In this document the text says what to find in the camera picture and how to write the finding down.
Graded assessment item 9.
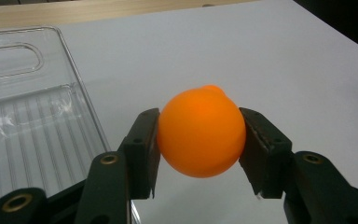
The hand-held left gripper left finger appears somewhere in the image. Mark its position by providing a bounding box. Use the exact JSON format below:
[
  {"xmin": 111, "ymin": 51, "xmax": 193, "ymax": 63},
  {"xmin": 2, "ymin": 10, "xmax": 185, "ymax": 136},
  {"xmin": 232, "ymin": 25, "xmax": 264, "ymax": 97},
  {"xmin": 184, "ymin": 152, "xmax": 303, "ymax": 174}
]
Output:
[{"xmin": 118, "ymin": 107, "xmax": 162, "ymax": 201}]

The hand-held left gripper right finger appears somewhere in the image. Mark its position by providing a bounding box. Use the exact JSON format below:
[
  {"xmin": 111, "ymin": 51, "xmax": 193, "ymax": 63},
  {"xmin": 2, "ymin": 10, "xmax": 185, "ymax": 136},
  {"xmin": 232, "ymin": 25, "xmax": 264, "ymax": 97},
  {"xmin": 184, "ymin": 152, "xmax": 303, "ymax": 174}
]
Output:
[{"xmin": 238, "ymin": 107, "xmax": 294, "ymax": 200}]

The orange ping-pong ball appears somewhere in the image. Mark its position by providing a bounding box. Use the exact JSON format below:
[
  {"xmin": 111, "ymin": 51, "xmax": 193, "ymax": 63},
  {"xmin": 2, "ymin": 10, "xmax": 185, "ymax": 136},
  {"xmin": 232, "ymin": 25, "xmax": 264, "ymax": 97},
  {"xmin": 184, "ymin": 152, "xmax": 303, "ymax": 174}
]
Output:
[
  {"xmin": 200, "ymin": 84, "xmax": 227, "ymax": 98},
  {"xmin": 157, "ymin": 88, "xmax": 247, "ymax": 179}
]

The clear plastic tray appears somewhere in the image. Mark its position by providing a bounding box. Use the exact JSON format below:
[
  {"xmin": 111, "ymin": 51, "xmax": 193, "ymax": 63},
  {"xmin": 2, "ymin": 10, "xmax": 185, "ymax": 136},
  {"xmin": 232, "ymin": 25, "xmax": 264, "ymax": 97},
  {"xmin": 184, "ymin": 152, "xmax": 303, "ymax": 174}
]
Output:
[{"xmin": 0, "ymin": 25, "xmax": 112, "ymax": 216}]

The wooden table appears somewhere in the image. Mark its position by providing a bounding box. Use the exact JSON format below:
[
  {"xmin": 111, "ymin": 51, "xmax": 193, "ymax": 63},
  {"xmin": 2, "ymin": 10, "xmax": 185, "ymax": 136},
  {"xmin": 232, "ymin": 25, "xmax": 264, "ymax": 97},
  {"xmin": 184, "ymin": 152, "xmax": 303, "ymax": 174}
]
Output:
[{"xmin": 0, "ymin": 0, "xmax": 257, "ymax": 32}]

